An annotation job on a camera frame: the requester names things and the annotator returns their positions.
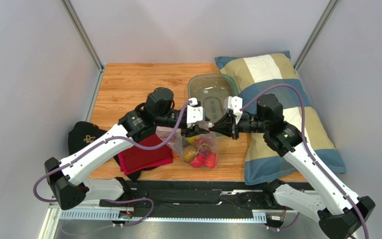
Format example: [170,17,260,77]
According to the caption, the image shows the brown yellow round fruit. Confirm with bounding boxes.
[183,145,196,163]

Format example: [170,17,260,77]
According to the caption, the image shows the clear zip top bag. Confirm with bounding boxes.
[167,130,218,169]

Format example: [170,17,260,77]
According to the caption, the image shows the red strawberry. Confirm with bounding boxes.
[204,153,218,169]

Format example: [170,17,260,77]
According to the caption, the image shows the yellow banana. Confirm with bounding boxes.
[187,136,198,144]

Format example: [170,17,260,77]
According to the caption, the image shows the red grape bunch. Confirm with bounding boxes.
[193,137,214,156]

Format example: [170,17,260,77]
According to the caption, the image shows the red apple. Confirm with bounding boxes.
[189,153,205,168]

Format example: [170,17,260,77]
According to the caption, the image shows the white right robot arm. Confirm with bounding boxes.
[211,94,375,239]

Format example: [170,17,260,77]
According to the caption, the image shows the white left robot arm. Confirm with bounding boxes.
[33,87,209,210]

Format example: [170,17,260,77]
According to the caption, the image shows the clear plastic food tray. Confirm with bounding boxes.
[188,73,238,123]

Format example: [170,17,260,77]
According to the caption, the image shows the plaid pillow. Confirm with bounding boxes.
[214,50,347,186]

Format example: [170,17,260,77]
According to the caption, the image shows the dark red folded cloth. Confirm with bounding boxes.
[115,145,173,175]

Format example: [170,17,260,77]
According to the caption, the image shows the black baseball cap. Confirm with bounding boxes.
[68,121,107,155]

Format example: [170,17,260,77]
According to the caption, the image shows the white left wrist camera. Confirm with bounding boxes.
[187,98,206,128]

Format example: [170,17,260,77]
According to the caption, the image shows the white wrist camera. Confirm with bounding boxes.
[187,98,206,128]
[224,96,243,124]

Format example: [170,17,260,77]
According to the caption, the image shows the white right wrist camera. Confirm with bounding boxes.
[224,96,243,124]

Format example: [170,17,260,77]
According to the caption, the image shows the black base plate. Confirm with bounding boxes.
[91,179,314,220]

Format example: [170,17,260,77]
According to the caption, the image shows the right aluminium corner post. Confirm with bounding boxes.
[294,0,341,72]

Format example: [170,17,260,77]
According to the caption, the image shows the aluminium corner post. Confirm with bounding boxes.
[60,0,105,71]
[294,0,341,72]

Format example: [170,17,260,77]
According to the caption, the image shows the aluminium frame rail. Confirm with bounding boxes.
[38,185,358,239]

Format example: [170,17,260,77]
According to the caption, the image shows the left aluminium corner post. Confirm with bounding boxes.
[60,0,105,71]

